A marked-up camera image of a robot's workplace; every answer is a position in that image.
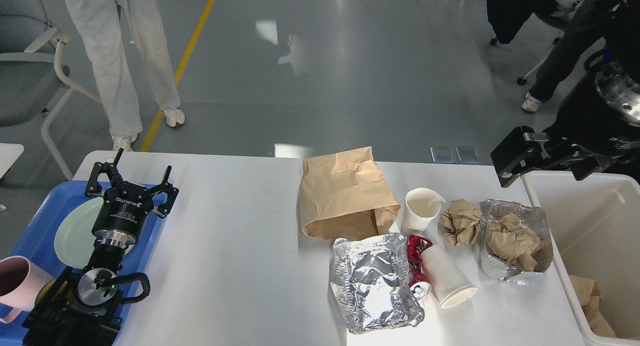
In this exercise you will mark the green plate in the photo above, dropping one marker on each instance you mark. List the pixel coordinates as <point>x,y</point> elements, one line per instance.
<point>74,240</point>

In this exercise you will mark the right metal floor plate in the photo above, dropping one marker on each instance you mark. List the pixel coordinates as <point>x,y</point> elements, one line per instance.
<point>467,155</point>

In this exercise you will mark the person in light trousers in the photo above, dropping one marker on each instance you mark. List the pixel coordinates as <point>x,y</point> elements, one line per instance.
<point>99,26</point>

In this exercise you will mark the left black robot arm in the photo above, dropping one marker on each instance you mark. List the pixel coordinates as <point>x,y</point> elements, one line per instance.
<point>84,305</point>

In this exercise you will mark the chair with black jacket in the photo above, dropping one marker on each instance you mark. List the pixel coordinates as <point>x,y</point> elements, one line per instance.
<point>506,17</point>

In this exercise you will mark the white plastic bin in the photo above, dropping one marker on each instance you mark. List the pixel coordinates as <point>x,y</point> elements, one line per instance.
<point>595,226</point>

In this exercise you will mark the lying white paper cup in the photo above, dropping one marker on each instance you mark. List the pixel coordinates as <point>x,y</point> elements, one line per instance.
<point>450,285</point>

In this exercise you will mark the crumpled brown paper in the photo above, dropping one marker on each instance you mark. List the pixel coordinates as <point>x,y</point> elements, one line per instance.
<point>461,222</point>

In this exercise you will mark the red crumpled wrapper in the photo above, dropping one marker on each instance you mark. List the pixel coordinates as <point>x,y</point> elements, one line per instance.
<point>416,244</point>

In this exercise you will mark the brown paper bag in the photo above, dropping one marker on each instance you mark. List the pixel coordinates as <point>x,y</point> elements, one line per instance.
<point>345,195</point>

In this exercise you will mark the brown paper in bin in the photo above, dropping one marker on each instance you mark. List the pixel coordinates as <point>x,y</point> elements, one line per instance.
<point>589,295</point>

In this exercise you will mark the left metal floor plate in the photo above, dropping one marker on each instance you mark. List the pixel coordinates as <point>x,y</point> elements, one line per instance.
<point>442,155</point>

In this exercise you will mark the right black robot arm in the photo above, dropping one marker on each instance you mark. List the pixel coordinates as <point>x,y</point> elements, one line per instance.
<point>622,38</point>

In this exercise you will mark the blue plastic tray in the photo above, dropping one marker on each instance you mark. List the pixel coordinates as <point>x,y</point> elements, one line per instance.
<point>37,244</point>

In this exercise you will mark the brown paper in plastic bag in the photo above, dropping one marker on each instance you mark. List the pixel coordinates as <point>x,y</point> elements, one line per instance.
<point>513,243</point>

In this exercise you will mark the blue-grey HOME mug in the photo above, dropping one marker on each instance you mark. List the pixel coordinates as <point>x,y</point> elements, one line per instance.
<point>54,291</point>

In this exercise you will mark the pink ribbed mug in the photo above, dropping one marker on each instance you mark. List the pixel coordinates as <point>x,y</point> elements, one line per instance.
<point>21,281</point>

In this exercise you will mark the grey office chair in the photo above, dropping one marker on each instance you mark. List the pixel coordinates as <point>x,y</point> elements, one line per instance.
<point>32,71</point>

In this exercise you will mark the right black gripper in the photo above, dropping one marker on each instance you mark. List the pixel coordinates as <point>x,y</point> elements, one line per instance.
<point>600,115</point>

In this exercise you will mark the upright white paper cup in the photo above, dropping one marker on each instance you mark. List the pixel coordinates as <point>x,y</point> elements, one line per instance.
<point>422,206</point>

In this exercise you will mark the white side table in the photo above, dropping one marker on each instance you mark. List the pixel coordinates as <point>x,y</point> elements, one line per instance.
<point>9,154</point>

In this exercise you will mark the metal floor plate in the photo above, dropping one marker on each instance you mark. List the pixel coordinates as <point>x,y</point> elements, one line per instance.
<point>442,155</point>
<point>467,155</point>

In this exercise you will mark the aluminium foil tray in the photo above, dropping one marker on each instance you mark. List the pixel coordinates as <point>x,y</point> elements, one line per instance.
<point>370,281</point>

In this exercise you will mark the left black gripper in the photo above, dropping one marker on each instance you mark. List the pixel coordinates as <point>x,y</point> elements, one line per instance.
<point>121,216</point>

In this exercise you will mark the person in dark trousers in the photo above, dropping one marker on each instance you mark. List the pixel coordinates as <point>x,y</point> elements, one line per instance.
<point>585,28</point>

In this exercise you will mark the clear plastic bag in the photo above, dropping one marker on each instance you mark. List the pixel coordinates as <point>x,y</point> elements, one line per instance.
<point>533,218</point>

